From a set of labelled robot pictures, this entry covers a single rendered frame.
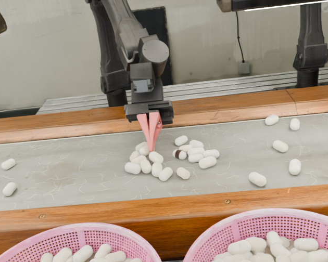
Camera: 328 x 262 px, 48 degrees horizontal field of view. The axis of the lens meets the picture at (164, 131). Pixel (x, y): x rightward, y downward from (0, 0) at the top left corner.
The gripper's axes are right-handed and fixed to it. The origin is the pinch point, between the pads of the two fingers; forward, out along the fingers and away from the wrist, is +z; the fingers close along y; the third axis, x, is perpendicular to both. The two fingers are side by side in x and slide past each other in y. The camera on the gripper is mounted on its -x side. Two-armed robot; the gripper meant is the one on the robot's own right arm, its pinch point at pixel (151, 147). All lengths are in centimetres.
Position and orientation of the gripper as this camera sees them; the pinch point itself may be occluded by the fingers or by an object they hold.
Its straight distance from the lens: 77.8
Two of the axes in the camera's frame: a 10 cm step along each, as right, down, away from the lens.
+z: 0.6, 9.2, -4.0
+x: 1.1, 3.9, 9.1
